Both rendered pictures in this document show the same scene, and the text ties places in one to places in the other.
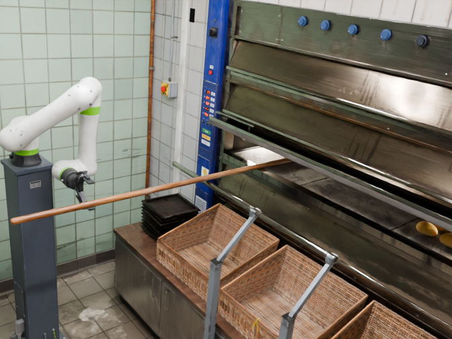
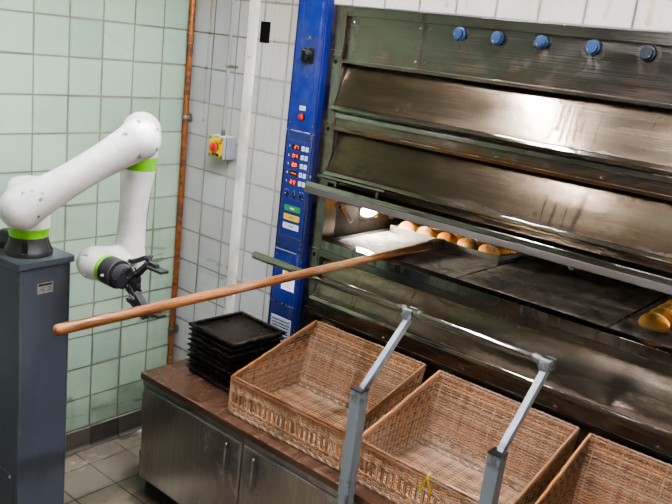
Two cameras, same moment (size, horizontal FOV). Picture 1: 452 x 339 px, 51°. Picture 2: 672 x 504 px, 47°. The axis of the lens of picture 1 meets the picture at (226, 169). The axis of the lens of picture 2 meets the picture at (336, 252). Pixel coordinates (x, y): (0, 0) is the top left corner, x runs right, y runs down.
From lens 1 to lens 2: 60 cm
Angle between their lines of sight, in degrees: 12
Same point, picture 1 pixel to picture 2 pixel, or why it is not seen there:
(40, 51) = (22, 82)
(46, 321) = not seen: outside the picture
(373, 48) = (574, 67)
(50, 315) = not seen: outside the picture
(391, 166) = (610, 231)
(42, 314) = not seen: outside the picture
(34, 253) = (35, 407)
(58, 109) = (105, 157)
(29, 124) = (56, 181)
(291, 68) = (442, 102)
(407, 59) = (627, 79)
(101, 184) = (103, 306)
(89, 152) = (137, 232)
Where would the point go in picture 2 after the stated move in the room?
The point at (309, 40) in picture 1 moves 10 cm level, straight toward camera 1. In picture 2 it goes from (470, 60) to (475, 61)
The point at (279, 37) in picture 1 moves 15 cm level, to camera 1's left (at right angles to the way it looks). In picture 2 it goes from (420, 58) to (379, 54)
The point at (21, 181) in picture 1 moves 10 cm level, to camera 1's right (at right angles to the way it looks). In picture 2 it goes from (24, 282) to (58, 284)
